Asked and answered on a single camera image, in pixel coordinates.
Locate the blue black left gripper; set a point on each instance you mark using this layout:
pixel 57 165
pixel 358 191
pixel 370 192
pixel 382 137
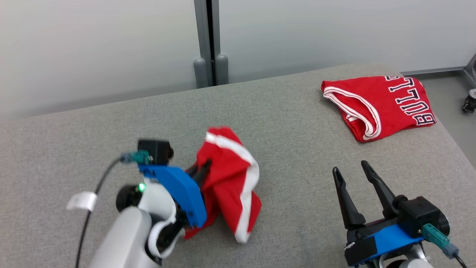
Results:
pixel 182 197

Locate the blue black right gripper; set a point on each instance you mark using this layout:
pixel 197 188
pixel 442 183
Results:
pixel 383 240

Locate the red shorts with white trim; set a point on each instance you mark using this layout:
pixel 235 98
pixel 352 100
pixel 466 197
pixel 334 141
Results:
pixel 227 178

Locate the red jersey with white sleeves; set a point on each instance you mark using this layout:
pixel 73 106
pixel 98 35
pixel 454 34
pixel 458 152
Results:
pixel 390 108

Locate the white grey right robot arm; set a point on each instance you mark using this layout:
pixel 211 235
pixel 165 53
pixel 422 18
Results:
pixel 405 262

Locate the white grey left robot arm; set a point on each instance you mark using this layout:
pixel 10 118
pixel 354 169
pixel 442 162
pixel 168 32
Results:
pixel 130 230

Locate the black caster wheel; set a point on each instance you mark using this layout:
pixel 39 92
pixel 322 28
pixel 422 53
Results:
pixel 470 102

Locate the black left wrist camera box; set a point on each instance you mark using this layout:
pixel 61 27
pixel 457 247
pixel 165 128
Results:
pixel 156 150

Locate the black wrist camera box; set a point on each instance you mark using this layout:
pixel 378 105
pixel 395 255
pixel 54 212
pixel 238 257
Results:
pixel 156 150
pixel 422 214

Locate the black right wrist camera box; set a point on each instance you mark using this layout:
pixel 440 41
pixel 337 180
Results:
pixel 422 214

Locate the grey cylindrical post bumper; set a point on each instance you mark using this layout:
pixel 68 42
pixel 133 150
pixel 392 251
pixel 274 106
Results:
pixel 222 70
pixel 200 73

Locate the grey partition post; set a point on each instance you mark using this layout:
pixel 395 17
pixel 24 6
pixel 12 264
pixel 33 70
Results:
pixel 207 29

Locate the grey metal frame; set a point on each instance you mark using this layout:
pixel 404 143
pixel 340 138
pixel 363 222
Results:
pixel 471 70

